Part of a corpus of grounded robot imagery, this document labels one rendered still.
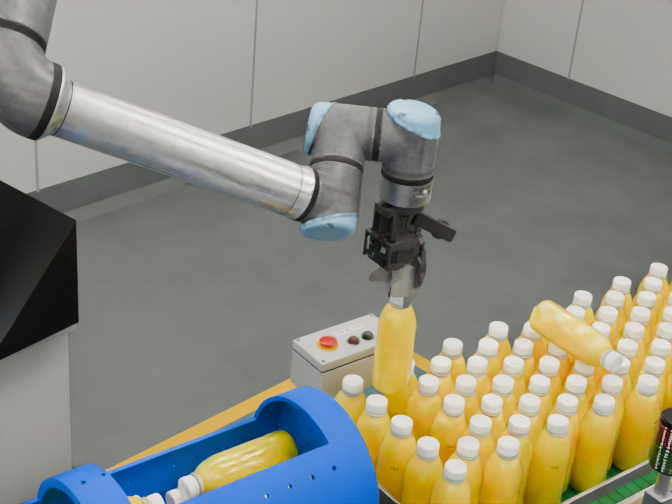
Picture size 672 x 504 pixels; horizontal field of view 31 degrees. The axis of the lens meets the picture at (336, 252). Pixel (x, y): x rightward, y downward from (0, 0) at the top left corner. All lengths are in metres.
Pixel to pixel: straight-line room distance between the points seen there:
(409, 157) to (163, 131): 0.43
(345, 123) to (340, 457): 0.54
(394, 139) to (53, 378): 0.92
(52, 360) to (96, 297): 2.12
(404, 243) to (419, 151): 0.18
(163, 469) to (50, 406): 0.54
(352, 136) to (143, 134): 0.37
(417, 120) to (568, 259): 3.23
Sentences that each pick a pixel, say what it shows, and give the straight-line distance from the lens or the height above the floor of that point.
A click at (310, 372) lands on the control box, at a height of 1.06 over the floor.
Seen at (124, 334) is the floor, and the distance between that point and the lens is 4.40.
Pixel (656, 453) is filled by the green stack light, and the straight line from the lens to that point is 2.11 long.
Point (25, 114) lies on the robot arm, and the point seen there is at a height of 1.73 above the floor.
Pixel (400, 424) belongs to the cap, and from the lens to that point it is 2.20.
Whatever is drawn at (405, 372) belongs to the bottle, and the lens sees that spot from 2.26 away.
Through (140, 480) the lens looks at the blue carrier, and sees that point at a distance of 2.07.
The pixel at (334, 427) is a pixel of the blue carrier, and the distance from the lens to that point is 1.97.
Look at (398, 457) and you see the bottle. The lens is 2.21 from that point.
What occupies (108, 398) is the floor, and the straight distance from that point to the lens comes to 4.09.
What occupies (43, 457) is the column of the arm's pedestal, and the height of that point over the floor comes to 0.77.
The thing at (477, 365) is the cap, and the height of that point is 1.11.
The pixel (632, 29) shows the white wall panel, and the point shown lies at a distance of 6.48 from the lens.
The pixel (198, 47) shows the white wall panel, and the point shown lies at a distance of 5.34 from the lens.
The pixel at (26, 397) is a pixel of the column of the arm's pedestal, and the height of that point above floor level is 0.94.
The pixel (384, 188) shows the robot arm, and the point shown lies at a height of 1.52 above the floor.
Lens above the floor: 2.42
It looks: 29 degrees down
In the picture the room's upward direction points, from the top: 5 degrees clockwise
